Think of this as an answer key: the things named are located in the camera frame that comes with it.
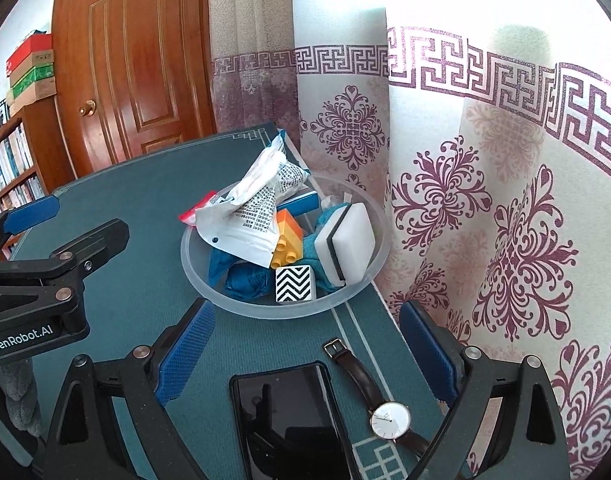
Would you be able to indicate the rows of books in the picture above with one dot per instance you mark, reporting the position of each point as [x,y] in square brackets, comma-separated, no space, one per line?
[8,170]

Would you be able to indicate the white sponge with black layer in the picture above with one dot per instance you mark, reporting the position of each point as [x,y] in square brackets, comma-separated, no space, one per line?
[350,245]

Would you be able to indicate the white printed wrapper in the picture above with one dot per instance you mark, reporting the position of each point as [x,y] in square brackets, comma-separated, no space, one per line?
[250,210]

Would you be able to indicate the wooden bookshelf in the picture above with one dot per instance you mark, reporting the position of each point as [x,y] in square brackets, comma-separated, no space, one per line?
[40,140]

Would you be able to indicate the white paper strip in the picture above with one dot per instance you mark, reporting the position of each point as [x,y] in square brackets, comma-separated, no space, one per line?
[335,201]

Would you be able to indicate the clear plastic bowl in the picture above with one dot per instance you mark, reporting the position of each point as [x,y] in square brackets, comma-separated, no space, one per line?
[200,280]

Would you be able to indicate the patterned curtain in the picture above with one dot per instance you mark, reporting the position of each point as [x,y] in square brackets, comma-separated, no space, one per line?
[485,160]

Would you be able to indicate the white medicine box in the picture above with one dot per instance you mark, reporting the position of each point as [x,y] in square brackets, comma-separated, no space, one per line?
[300,204]

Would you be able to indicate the black smartphone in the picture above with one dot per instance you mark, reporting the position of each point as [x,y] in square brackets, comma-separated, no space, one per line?
[290,420]

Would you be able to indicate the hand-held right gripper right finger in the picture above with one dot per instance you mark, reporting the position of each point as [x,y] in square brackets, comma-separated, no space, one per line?
[428,355]

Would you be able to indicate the teal cloth pouch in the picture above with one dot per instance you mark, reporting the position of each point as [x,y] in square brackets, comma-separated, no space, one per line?
[310,250]

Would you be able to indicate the black white zigzag cube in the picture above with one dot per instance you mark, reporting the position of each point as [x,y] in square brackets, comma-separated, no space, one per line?
[295,284]

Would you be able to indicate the brass door knob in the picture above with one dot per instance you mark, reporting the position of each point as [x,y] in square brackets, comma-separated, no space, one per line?
[87,108]

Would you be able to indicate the green box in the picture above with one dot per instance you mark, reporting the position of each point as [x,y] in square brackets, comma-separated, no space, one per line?
[33,80]

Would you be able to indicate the colourful toy building block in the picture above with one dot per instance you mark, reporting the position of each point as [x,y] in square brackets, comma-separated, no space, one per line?
[288,237]

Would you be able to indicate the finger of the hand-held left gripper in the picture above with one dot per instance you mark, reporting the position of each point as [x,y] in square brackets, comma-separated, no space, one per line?
[33,212]
[95,245]

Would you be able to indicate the wooden door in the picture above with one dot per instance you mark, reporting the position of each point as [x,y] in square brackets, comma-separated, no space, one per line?
[135,60]

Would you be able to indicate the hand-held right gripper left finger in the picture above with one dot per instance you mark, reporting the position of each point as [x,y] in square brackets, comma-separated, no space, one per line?
[185,355]

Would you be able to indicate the red box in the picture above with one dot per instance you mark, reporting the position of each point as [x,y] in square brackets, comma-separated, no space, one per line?
[28,55]

